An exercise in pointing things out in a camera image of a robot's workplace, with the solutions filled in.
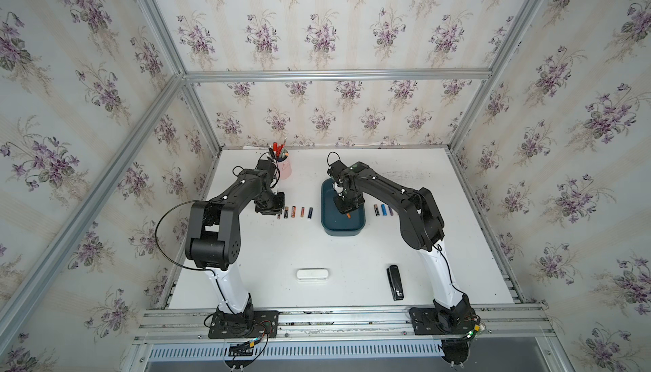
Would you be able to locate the teal plastic storage box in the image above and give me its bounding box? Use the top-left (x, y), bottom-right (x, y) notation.
top-left (320, 179), bottom-right (366, 236)

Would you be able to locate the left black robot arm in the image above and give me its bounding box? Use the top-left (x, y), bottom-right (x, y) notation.
top-left (185, 161), bottom-right (285, 315)

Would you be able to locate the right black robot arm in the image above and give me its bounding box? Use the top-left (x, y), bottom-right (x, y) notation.
top-left (327, 160), bottom-right (476, 328)

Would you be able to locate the white eraser box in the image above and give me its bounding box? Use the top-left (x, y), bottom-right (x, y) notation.
top-left (296, 268), bottom-right (330, 282)

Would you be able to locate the pink pen cup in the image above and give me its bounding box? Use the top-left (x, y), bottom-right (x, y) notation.
top-left (278, 158), bottom-right (293, 180)

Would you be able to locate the black stapler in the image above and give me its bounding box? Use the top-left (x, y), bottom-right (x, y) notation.
top-left (387, 265), bottom-right (405, 301)

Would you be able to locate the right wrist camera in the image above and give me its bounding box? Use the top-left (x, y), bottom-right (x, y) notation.
top-left (327, 159), bottom-right (348, 181)

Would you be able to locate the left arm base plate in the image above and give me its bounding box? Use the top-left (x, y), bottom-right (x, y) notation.
top-left (204, 310), bottom-right (280, 339)

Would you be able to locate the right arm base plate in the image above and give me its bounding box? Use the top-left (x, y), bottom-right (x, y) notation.
top-left (409, 304), bottom-right (481, 339)

